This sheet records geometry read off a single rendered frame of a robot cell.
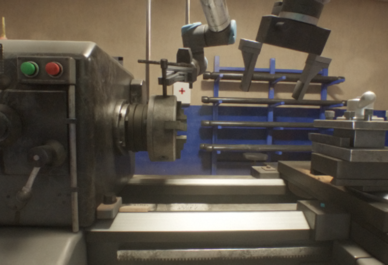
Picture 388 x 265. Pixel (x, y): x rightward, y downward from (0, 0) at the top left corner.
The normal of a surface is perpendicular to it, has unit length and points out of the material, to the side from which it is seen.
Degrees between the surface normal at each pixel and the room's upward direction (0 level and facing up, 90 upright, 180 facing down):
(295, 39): 113
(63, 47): 45
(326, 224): 90
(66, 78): 90
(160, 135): 99
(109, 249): 90
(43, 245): 32
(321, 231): 90
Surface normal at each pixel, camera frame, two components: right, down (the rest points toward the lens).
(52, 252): 0.04, -0.80
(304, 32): 0.08, 0.47
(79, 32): 0.05, 0.07
